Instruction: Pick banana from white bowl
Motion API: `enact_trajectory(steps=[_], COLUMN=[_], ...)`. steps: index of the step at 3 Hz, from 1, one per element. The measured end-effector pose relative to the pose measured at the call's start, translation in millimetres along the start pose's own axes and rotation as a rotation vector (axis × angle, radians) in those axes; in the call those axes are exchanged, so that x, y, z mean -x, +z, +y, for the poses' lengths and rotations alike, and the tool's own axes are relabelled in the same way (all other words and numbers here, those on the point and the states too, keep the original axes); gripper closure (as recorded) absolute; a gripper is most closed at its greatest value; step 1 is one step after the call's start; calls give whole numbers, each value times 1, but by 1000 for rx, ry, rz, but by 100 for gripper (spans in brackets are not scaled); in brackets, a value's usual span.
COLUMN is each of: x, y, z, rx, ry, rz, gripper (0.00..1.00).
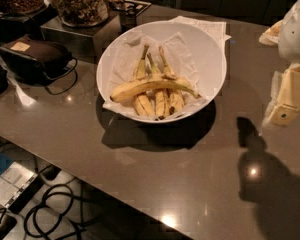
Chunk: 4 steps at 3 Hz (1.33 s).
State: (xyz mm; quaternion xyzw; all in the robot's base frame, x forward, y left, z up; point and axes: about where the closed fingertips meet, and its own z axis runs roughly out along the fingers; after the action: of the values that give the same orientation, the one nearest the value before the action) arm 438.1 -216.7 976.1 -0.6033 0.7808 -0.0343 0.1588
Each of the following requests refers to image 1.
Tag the black device with label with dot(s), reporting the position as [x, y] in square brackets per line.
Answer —
[36, 62]

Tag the white bowl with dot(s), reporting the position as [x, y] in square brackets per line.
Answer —
[208, 60]

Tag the white floor box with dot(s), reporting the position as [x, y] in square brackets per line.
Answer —
[14, 180]

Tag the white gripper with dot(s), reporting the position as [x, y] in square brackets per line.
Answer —
[296, 34]

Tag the metal stand block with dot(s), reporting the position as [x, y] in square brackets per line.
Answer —
[86, 44]

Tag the glass jar of granola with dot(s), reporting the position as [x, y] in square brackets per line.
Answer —
[82, 13]

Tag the middle yellow banana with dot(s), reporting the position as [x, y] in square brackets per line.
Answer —
[160, 93]

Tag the crosswise yellow banana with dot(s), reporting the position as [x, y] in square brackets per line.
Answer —
[152, 82]

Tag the left yellow banana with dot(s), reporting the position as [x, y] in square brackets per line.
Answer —
[141, 102]

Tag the small tray in background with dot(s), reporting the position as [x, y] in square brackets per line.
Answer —
[131, 8]

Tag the right yellow banana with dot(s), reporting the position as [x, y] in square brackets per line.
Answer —
[176, 100]

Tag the white paper liner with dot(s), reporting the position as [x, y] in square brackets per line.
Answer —
[180, 55]

